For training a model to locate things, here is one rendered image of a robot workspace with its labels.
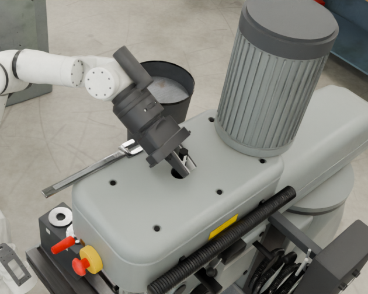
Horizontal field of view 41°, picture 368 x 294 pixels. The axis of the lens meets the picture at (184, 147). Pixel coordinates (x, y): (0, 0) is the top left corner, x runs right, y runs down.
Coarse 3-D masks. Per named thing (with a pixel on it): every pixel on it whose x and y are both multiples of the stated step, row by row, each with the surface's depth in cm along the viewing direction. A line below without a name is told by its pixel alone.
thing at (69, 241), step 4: (68, 236) 115; (64, 240) 114; (68, 240) 114; (72, 240) 114; (56, 244) 113; (60, 244) 113; (64, 244) 113; (68, 244) 114; (72, 244) 115; (52, 248) 112; (56, 248) 112; (60, 248) 113; (64, 248) 113; (52, 252) 113; (56, 252) 112
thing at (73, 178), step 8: (128, 144) 112; (120, 152) 110; (128, 152) 110; (136, 152) 111; (104, 160) 108; (112, 160) 108; (88, 168) 105; (96, 168) 106; (72, 176) 103; (80, 176) 104; (56, 184) 101; (64, 184) 101; (48, 192) 100; (56, 192) 100
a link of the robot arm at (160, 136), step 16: (144, 112) 102; (160, 112) 107; (128, 128) 104; (144, 128) 104; (160, 128) 104; (176, 128) 106; (144, 144) 104; (160, 144) 102; (176, 144) 104; (160, 160) 102
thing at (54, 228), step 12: (60, 204) 193; (48, 216) 186; (60, 216) 189; (48, 228) 184; (60, 228) 185; (72, 228) 184; (48, 240) 191; (60, 240) 182; (48, 252) 197; (60, 252) 188; (72, 252) 180; (60, 264) 195
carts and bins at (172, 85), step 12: (156, 72) 360; (168, 72) 360; (180, 72) 355; (156, 84) 355; (168, 84) 357; (180, 84) 360; (192, 84) 346; (156, 96) 345; (168, 96) 347; (180, 96) 349; (168, 108) 327; (180, 108) 334; (180, 120) 345
